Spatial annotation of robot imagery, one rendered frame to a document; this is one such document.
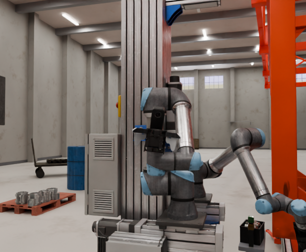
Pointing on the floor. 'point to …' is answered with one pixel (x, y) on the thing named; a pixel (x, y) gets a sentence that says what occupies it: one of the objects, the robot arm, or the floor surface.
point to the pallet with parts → (36, 201)
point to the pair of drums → (76, 168)
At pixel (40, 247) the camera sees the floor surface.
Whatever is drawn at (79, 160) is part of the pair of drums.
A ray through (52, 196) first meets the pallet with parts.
